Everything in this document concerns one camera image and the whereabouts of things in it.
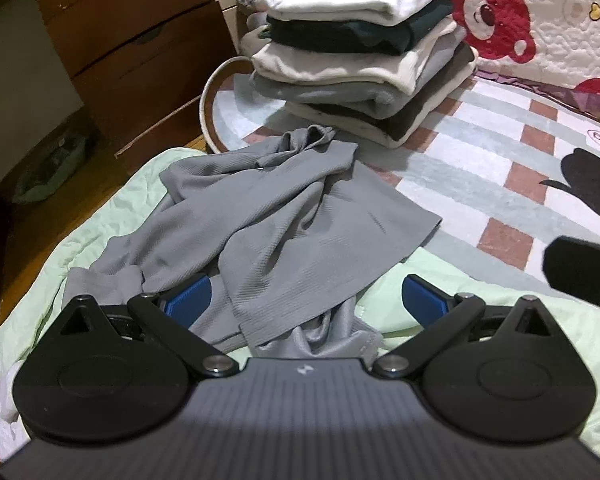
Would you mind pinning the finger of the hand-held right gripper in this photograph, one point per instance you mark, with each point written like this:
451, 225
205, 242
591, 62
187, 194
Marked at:
585, 275

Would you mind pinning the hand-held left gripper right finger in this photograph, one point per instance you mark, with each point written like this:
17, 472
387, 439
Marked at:
422, 300

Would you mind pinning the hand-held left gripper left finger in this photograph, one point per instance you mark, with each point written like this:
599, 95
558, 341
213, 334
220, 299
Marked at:
190, 300

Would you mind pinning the grey knit garment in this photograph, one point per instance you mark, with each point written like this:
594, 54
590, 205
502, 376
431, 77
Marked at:
280, 220

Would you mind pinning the light green blanket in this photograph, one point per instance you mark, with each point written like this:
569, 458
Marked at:
110, 210

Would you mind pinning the checkered round rug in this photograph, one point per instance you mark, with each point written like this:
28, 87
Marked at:
455, 135

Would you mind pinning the dark green cloth bag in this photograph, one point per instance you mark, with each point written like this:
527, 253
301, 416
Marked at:
55, 170

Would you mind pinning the white cloth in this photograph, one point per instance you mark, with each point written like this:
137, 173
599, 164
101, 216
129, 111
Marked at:
5, 420

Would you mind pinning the bear print quilt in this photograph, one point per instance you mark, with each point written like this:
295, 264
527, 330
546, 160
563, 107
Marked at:
555, 25

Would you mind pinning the brown wooden drawer cabinet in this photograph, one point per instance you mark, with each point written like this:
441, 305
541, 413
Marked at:
130, 35

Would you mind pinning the white cabinet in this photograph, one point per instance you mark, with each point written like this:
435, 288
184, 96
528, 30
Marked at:
20, 85

